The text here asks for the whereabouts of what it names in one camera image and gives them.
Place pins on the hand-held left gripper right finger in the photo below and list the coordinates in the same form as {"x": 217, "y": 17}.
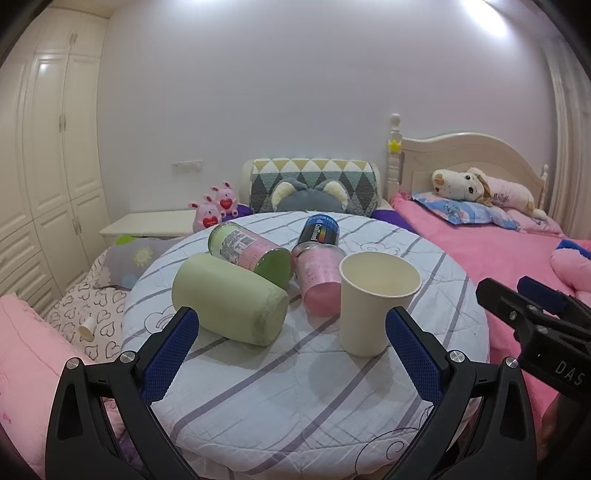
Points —
{"x": 413, "y": 357}

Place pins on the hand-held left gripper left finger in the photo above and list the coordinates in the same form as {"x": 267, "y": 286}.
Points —
{"x": 168, "y": 357}

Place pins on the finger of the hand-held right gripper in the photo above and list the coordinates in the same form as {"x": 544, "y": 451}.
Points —
{"x": 542, "y": 291}
{"x": 508, "y": 302}

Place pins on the light green cup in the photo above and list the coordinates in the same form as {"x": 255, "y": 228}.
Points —
{"x": 221, "y": 295}

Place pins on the white paper cup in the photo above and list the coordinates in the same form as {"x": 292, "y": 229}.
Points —
{"x": 364, "y": 323}

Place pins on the small white cup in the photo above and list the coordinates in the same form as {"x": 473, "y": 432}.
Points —
{"x": 87, "y": 328}

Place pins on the clear pink plastic cup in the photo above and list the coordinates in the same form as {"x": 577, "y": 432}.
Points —
{"x": 318, "y": 282}

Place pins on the green and pink labelled cup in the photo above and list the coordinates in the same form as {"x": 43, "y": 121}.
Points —
{"x": 240, "y": 244}

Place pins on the dark blue printed cup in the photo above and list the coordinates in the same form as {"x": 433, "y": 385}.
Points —
{"x": 318, "y": 228}

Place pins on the pink bed blanket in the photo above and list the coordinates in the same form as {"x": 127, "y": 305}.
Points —
{"x": 461, "y": 256}

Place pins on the blue printed pillow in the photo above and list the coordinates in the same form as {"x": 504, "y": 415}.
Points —
{"x": 466, "y": 213}

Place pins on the grey flower pillow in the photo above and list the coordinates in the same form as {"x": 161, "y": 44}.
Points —
{"x": 138, "y": 264}

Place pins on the heart print sheet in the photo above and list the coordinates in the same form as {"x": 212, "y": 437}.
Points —
{"x": 69, "y": 314}

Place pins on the round table with striped cloth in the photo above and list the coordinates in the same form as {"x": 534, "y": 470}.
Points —
{"x": 286, "y": 397}

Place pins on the dog plush pillow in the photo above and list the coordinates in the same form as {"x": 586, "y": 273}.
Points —
{"x": 455, "y": 184}

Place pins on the white nightstand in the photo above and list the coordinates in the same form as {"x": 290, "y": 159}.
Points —
{"x": 147, "y": 224}

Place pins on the pink fleece blanket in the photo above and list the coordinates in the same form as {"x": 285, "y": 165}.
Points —
{"x": 27, "y": 355}

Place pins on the purple cushion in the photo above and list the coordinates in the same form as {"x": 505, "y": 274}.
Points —
{"x": 390, "y": 218}
{"x": 242, "y": 210}

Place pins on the pink bunny plush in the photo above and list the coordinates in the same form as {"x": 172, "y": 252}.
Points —
{"x": 225, "y": 199}
{"x": 205, "y": 217}

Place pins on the white curtain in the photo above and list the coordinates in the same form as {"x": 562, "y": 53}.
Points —
{"x": 572, "y": 138}

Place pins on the cream wooden bed headboard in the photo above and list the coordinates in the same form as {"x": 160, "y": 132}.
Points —
{"x": 425, "y": 157}

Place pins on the grey cat cushion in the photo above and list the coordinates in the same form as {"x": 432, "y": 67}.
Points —
{"x": 307, "y": 199}

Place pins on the yellow crown sticker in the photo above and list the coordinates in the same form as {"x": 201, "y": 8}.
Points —
{"x": 394, "y": 146}

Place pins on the triangle patterned cover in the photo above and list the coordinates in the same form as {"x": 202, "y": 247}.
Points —
{"x": 314, "y": 170}

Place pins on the cream wardrobe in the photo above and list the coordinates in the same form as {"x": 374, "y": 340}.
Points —
{"x": 51, "y": 161}

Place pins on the white wall switch panel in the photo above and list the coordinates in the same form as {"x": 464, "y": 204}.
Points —
{"x": 187, "y": 165}

